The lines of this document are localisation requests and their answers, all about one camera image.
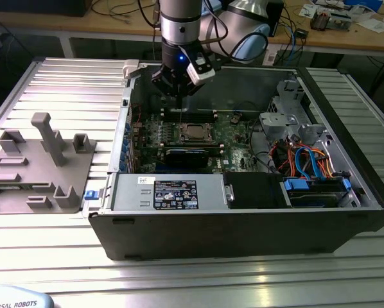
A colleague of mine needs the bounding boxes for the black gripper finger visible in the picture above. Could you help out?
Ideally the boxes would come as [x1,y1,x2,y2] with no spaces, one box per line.
[179,82,202,109]
[152,67,182,109]

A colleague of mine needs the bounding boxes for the silver-topped green CPU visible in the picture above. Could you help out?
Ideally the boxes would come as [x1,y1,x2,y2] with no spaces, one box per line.
[186,125,209,140]

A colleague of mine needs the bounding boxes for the metal socket cover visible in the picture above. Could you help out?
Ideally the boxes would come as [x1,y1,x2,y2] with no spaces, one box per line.
[179,123,215,142]

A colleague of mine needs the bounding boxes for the CPU socket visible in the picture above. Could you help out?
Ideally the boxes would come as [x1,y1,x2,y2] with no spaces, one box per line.
[178,123,216,144]

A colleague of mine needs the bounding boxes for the grey case latch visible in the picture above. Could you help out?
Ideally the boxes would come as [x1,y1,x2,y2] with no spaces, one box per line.
[122,59,142,80]

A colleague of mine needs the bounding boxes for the black graphics card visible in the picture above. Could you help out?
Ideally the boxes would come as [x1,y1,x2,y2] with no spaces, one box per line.
[164,148,210,169]

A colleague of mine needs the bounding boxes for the green motherboard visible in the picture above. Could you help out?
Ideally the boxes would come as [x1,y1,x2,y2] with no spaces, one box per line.
[129,110,272,176]

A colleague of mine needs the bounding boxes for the wooden workbench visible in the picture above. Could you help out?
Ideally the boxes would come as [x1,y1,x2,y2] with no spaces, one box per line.
[0,0,384,54]

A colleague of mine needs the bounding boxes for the grey metal drive cage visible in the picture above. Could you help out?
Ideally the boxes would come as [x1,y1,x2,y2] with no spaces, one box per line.
[258,79,328,144]

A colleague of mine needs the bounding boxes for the tall black device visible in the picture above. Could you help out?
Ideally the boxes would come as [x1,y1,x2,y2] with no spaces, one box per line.
[268,0,285,39]

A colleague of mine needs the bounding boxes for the silver power supply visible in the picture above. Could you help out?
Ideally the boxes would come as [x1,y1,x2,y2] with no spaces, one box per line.
[109,172,227,213]

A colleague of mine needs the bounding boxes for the black drive bay box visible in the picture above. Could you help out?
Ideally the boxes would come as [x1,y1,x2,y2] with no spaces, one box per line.
[223,171,284,210]

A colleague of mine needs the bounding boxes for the disk drive blue carrier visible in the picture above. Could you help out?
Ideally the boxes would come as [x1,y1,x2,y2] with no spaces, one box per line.
[279,177,353,209]

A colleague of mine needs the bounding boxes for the large black box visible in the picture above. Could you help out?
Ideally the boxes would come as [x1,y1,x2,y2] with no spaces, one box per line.
[0,0,86,18]

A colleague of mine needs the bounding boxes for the open PC case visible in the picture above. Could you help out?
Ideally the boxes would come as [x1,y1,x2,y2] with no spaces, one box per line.
[87,60,384,261]

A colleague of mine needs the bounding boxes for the copper wound transformer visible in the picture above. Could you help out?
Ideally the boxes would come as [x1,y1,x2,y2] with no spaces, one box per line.
[310,9,333,32]

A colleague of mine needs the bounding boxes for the grey parts rack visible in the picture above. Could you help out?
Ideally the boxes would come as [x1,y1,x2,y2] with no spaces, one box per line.
[0,112,99,215]

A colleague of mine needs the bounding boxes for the green electronics module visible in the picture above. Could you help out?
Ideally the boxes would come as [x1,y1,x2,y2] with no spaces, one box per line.
[328,12,353,31]

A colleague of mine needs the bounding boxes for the white paper sheets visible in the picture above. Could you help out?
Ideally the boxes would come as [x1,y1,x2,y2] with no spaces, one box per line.
[355,17,384,33]

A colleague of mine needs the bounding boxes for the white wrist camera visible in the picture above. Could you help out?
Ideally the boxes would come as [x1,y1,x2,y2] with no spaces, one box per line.
[185,53,216,86]

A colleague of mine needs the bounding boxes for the red wire bundle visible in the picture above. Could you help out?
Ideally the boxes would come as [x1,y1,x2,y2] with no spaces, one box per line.
[268,140,297,173]

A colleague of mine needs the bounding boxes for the blue flat data wire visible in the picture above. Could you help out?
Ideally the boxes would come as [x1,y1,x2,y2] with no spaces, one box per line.
[293,144,320,181]

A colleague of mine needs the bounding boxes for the orange wire bundle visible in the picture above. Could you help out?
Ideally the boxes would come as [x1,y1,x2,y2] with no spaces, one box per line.
[312,146,339,179]

